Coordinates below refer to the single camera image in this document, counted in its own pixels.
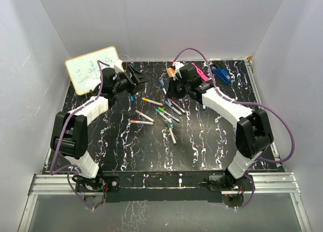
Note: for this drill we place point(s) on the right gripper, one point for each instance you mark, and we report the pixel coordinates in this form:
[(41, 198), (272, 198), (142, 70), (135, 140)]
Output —
[(171, 92)]

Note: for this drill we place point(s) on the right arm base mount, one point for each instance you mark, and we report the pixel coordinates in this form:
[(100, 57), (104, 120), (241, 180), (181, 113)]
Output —
[(226, 183)]

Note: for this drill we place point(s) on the blue stapler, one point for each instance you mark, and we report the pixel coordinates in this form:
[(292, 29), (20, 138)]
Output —
[(220, 73)]

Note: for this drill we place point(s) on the light blue cap marker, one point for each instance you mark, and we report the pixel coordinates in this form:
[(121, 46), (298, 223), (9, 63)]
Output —
[(163, 87)]

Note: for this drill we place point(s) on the yellow framed whiteboard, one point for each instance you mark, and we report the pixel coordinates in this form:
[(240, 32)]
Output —
[(84, 70)]

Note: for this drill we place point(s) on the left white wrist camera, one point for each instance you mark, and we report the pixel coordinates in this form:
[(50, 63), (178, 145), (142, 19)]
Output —
[(117, 66)]

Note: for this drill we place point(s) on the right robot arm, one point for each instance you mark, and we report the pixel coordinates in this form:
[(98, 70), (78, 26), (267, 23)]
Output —
[(253, 129)]

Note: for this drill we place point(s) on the teal cap marker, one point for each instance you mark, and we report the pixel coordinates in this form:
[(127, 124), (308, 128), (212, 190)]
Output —
[(164, 116)]

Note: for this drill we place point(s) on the yellow cap marker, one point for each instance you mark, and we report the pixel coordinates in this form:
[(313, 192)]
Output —
[(152, 102)]

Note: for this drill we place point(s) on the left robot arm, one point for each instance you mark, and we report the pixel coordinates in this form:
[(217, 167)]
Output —
[(69, 139)]

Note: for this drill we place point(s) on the tan cap marker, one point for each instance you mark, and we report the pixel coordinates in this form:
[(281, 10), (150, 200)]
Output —
[(145, 116)]

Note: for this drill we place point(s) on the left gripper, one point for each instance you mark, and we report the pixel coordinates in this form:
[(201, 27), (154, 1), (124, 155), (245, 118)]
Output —
[(133, 84)]

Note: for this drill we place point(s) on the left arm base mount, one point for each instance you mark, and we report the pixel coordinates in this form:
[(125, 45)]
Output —
[(102, 183)]

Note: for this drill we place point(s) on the salmon cap marker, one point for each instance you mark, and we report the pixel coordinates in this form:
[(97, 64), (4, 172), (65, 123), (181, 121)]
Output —
[(141, 122)]

